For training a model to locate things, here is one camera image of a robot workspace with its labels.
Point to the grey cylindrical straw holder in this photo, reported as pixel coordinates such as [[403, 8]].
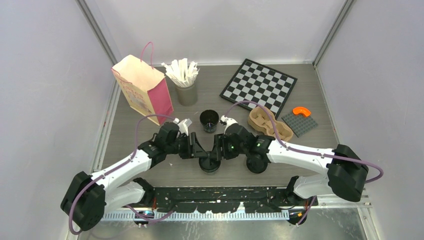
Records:
[[187, 96]]

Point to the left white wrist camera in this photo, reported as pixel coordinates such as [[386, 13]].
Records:
[[183, 125]]

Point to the brown cardboard cup carrier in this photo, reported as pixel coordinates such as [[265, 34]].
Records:
[[264, 121]]

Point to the black lidded coffee cup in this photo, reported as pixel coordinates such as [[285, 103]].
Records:
[[209, 165]]

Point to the black coffee cup lid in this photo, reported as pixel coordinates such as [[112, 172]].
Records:
[[256, 165]]

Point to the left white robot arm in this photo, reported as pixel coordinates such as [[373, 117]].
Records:
[[90, 196]]

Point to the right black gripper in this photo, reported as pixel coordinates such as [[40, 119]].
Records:
[[220, 140]]

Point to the black and white chessboard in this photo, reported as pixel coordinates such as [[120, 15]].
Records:
[[260, 84]]

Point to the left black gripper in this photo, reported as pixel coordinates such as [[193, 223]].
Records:
[[195, 151]]

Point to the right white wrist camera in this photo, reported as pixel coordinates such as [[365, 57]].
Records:
[[227, 121]]

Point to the bundle of white wrapped straws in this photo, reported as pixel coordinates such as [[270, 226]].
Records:
[[182, 73]]

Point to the grey studded building baseplate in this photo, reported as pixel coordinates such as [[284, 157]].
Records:
[[299, 124]]

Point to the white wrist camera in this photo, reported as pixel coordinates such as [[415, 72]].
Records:
[[227, 121], [183, 125]]

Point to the orange curved plastic piece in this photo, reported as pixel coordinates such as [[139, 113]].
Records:
[[301, 111]]

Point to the pink and cream paper bag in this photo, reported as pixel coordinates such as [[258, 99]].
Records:
[[144, 87]]

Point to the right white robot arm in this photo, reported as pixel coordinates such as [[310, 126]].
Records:
[[337, 171]]

